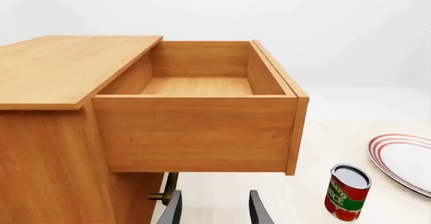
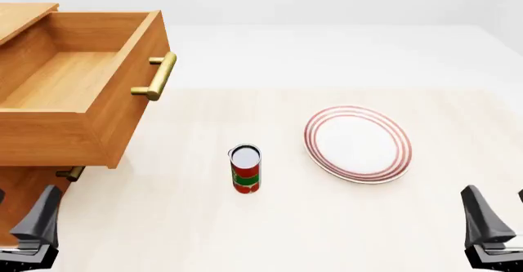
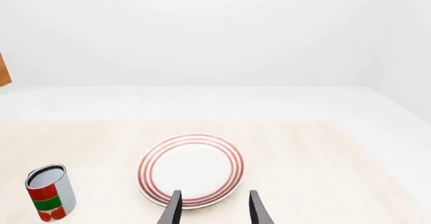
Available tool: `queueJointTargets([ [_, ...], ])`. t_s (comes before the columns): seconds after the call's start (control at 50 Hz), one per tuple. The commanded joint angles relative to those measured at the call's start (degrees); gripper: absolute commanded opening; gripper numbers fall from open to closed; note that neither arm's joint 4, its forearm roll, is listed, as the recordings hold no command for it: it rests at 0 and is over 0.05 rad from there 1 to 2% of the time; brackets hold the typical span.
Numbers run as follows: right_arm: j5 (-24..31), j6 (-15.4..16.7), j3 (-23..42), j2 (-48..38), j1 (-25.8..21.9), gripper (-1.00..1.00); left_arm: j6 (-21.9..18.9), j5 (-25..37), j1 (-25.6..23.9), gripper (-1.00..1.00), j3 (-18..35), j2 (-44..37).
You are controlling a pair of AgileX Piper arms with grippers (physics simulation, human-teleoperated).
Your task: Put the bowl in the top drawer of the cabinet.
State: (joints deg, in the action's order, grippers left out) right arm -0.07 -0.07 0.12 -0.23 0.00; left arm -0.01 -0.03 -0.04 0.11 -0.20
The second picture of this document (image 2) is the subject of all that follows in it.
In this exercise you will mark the white plate with red rings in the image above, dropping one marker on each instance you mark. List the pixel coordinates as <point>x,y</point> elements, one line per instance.
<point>359,146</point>

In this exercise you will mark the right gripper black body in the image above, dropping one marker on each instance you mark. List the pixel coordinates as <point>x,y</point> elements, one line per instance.
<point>498,259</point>

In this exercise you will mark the red and green tin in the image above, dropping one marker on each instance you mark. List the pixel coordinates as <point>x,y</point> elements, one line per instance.
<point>246,177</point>

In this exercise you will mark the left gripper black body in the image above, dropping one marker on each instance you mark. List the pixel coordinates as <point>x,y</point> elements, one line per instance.
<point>24,259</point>

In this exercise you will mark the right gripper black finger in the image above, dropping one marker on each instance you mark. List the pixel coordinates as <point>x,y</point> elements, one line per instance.
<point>482,223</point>
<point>521,195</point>

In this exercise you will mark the open wooden drawer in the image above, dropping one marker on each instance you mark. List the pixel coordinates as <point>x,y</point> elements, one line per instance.
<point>61,137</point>

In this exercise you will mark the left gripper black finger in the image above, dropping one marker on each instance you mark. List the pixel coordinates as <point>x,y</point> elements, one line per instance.
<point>1,197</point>
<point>41,220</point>

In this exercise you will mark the closed wooden drawer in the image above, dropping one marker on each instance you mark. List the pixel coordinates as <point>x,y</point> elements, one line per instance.
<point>20,189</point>

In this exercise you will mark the wooden cabinet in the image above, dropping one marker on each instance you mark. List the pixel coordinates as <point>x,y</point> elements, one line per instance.
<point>19,18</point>

